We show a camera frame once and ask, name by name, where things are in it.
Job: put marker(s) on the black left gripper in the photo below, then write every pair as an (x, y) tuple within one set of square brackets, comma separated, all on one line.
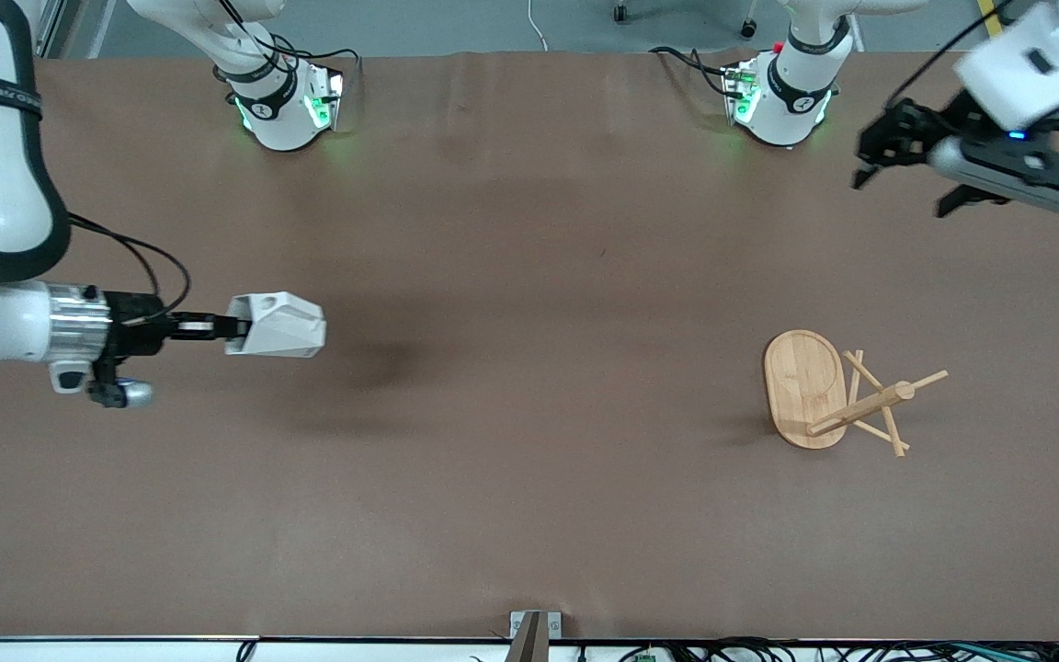
[(917, 129)]

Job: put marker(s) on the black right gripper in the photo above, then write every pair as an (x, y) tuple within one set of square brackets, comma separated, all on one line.
[(134, 325)]

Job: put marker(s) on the white angular plastic cup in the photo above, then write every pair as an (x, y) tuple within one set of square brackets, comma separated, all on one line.
[(281, 331)]

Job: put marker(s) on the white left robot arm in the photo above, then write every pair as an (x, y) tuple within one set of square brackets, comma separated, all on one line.
[(796, 83)]

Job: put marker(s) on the wooden cup rack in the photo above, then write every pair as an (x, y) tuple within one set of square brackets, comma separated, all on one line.
[(801, 386)]

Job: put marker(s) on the black caster wheel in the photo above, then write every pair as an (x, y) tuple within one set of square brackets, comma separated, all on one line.
[(621, 13), (749, 28)]

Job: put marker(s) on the small green circuit board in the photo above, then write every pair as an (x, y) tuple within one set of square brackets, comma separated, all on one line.
[(646, 656)]

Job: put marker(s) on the aluminium frame beam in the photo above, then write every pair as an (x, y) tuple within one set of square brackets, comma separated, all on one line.
[(79, 23)]

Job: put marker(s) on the metal table edge bracket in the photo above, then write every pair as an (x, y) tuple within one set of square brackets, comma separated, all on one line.
[(534, 634)]

